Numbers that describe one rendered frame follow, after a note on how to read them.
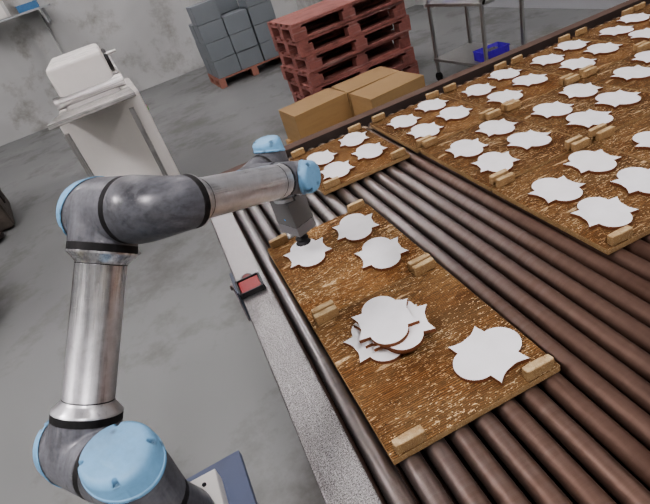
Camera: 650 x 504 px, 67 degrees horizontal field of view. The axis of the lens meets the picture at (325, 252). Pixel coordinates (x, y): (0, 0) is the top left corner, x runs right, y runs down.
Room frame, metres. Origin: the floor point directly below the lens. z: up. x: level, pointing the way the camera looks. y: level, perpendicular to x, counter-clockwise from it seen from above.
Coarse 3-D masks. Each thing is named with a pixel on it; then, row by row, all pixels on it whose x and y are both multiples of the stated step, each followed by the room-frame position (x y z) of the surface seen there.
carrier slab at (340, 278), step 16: (368, 208) 1.33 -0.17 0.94; (336, 224) 1.30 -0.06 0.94; (384, 224) 1.21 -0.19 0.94; (336, 240) 1.21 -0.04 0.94; (400, 240) 1.10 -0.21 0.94; (272, 256) 1.24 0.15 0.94; (336, 256) 1.13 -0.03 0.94; (352, 256) 1.10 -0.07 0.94; (416, 256) 1.01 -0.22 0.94; (288, 272) 1.13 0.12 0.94; (304, 272) 1.11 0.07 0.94; (320, 272) 1.08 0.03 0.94; (336, 272) 1.06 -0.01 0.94; (352, 272) 1.03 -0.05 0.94; (368, 272) 1.01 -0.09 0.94; (384, 272) 0.99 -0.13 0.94; (400, 272) 0.97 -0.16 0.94; (304, 288) 1.04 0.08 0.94; (320, 288) 1.01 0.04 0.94; (336, 288) 0.99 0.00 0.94; (352, 288) 0.97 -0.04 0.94; (368, 288) 0.95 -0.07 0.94; (304, 304) 0.97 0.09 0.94; (320, 304) 0.95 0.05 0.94; (336, 304) 0.93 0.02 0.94
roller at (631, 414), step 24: (360, 192) 1.48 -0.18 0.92; (384, 216) 1.29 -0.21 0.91; (456, 264) 0.94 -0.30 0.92; (480, 288) 0.83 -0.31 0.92; (504, 312) 0.74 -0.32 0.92; (528, 336) 0.66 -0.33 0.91; (576, 360) 0.57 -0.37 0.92; (576, 384) 0.54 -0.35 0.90; (600, 384) 0.51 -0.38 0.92; (624, 408) 0.45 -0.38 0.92; (648, 432) 0.40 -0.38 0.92
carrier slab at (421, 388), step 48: (384, 288) 0.93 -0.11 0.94; (432, 288) 0.87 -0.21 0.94; (336, 336) 0.82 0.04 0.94; (432, 336) 0.73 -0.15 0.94; (384, 384) 0.65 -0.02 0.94; (432, 384) 0.61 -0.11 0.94; (480, 384) 0.58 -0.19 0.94; (528, 384) 0.54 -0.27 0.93; (384, 432) 0.55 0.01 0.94; (432, 432) 0.51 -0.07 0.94
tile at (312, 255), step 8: (312, 240) 1.24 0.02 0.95; (320, 240) 1.22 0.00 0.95; (296, 248) 1.23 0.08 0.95; (304, 248) 1.21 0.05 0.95; (312, 248) 1.20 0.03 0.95; (320, 248) 1.18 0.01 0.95; (328, 248) 1.17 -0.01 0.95; (288, 256) 1.20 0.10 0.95; (296, 256) 1.18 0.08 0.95; (304, 256) 1.17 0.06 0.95; (312, 256) 1.16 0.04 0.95; (320, 256) 1.14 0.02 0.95; (296, 264) 1.14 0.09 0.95; (304, 264) 1.13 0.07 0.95; (312, 264) 1.12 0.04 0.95; (320, 264) 1.12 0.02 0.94
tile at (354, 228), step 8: (352, 216) 1.29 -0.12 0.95; (360, 216) 1.28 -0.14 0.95; (368, 216) 1.26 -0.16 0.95; (344, 224) 1.27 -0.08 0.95; (352, 224) 1.25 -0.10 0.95; (360, 224) 1.23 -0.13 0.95; (368, 224) 1.22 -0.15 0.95; (376, 224) 1.21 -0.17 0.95; (344, 232) 1.22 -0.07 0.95; (352, 232) 1.21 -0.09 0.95; (360, 232) 1.19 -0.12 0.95; (368, 232) 1.18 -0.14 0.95; (352, 240) 1.17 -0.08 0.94; (360, 240) 1.16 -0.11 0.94
